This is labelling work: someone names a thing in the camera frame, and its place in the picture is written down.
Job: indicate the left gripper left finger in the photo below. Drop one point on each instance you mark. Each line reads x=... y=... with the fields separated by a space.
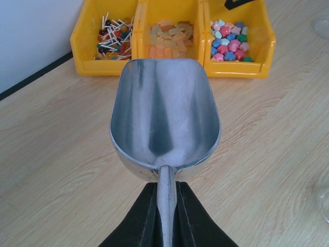
x=138 y=226

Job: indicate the metal scoop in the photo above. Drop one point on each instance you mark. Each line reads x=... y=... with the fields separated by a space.
x=164 y=125

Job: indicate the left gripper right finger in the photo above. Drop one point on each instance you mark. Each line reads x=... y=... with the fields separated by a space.
x=196 y=227

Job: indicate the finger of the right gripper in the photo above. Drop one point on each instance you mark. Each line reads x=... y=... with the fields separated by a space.
x=231 y=4

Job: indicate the clear glass jar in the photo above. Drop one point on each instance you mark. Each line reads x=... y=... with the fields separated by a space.
x=321 y=28

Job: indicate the clear glass jar lid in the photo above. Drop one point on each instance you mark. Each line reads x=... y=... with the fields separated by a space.
x=322 y=199

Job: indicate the yellow bin with star candies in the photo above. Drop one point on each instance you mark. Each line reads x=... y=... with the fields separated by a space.
x=240 y=42

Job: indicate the yellow bin with lollipops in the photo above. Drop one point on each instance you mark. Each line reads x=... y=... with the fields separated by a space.
x=104 y=38

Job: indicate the yellow bin with gummies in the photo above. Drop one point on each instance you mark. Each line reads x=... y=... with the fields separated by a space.
x=171 y=29

